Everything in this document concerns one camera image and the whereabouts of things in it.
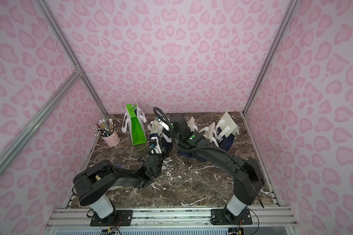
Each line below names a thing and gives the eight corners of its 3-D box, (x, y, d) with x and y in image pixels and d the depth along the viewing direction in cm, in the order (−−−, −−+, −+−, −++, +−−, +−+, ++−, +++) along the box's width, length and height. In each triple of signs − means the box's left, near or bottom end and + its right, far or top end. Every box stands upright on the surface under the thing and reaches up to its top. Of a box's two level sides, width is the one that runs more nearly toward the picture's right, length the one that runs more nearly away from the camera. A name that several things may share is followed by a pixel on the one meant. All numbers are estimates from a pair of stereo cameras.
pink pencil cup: (103, 148, 102) (91, 133, 88) (109, 134, 110) (98, 118, 96) (119, 148, 102) (109, 133, 88) (123, 134, 110) (115, 118, 96)
